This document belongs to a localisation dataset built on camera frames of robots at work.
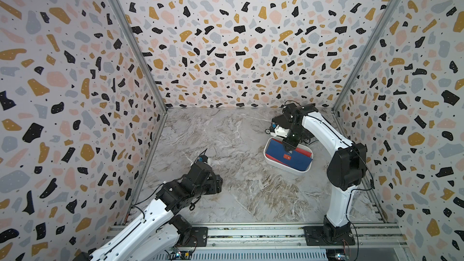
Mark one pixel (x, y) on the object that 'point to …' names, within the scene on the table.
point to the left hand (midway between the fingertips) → (219, 181)
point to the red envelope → (299, 150)
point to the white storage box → (284, 167)
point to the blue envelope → (294, 159)
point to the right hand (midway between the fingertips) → (288, 146)
